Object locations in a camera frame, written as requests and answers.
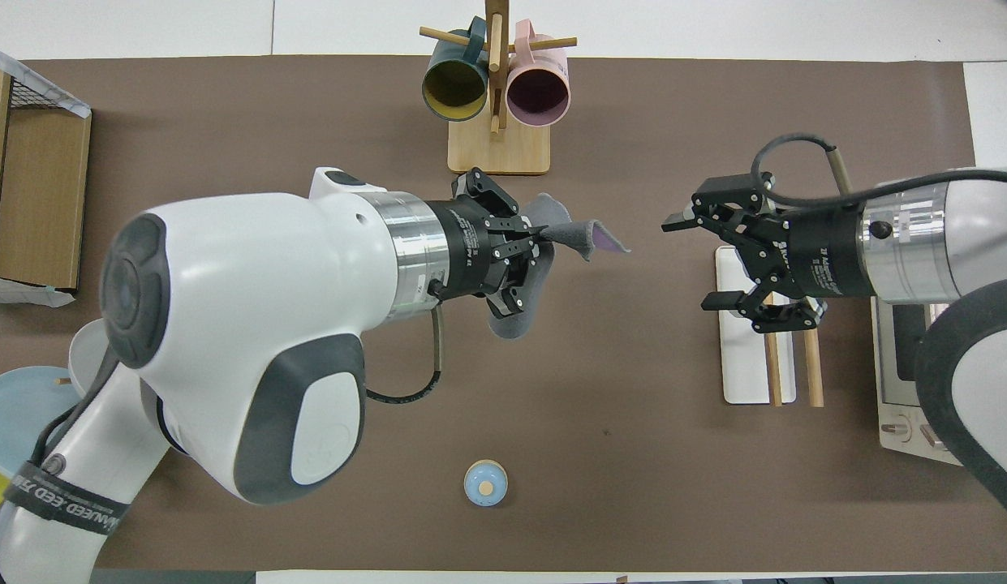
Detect light blue plate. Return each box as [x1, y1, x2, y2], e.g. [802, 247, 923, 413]
[0, 367, 88, 489]

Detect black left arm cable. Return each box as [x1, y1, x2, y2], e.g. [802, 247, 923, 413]
[365, 308, 447, 404]

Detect small blue lidded jar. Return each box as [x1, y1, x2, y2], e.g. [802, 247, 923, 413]
[464, 459, 509, 508]

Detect dark teal mug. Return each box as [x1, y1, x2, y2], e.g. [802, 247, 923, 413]
[422, 16, 490, 122]

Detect black wire basket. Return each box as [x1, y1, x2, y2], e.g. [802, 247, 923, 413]
[2, 77, 45, 110]

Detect pink mug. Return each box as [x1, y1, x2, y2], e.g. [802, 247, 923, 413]
[506, 20, 571, 128]

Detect pale grey plate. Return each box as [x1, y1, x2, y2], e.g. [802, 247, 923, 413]
[68, 319, 116, 394]

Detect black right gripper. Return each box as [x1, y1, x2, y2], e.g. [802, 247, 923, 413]
[662, 174, 875, 334]

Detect purple and grey towel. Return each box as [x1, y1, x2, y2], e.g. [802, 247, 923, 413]
[487, 193, 632, 340]

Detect wooden mug tree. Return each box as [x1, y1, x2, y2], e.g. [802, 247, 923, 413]
[420, 0, 578, 176]

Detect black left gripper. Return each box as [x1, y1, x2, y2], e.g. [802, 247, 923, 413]
[426, 167, 553, 320]

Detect white towel rack wooden bars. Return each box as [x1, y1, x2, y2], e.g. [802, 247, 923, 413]
[715, 246, 825, 408]

